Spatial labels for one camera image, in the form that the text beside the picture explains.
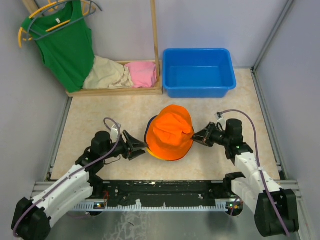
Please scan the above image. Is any green tank top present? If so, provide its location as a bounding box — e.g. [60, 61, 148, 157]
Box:
[21, 0, 95, 93]

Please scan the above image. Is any wooden clothes rack frame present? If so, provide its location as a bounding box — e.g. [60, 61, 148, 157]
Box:
[21, 0, 163, 97]

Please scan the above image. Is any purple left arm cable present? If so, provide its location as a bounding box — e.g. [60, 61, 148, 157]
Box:
[12, 117, 122, 238]

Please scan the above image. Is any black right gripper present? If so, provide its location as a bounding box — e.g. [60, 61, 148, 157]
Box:
[189, 122, 230, 148]

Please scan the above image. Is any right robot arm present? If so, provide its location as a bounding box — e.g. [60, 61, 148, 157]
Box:
[192, 118, 300, 237]

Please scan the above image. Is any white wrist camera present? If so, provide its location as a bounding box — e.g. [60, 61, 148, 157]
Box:
[215, 112, 226, 126]
[110, 124, 119, 142]

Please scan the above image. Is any yellow clothes hanger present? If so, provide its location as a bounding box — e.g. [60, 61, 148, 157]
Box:
[21, 1, 92, 52]

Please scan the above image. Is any grey clothes hanger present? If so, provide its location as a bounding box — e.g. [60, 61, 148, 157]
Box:
[18, 0, 103, 48]

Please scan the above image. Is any blue plastic bin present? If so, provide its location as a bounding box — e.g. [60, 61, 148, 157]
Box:
[162, 48, 237, 98]

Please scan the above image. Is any navy blue hat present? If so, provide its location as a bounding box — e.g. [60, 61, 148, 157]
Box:
[144, 115, 157, 144]

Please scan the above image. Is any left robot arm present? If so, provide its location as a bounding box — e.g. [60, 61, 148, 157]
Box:
[11, 130, 148, 240]

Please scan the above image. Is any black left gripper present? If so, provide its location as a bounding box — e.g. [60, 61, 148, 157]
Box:
[101, 130, 149, 161]

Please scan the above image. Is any orange hat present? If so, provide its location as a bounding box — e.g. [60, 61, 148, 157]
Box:
[146, 104, 195, 160]

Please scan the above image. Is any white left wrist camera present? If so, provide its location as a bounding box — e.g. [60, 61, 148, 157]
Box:
[110, 124, 119, 142]

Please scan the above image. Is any red bucket hat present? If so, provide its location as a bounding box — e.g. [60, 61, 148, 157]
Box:
[164, 156, 184, 162]

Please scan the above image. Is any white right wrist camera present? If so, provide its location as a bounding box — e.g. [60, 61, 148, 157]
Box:
[215, 112, 226, 126]

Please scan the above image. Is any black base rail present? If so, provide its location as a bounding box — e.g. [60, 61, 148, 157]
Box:
[87, 180, 236, 208]

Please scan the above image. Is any pink cloth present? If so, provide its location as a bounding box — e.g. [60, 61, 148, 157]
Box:
[124, 61, 157, 88]

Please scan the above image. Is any cream cloth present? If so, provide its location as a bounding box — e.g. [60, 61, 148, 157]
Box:
[82, 55, 134, 90]

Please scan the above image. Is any yellow bucket hat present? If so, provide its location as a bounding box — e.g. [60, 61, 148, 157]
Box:
[146, 148, 173, 162]

